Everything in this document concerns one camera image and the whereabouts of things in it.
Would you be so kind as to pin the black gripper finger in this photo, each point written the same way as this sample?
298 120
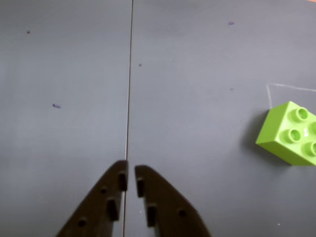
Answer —
170 209
96 209

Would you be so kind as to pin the green lego block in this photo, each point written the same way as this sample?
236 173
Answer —
279 133

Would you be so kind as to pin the grey rubber mat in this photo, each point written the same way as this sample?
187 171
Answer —
61 74
197 74

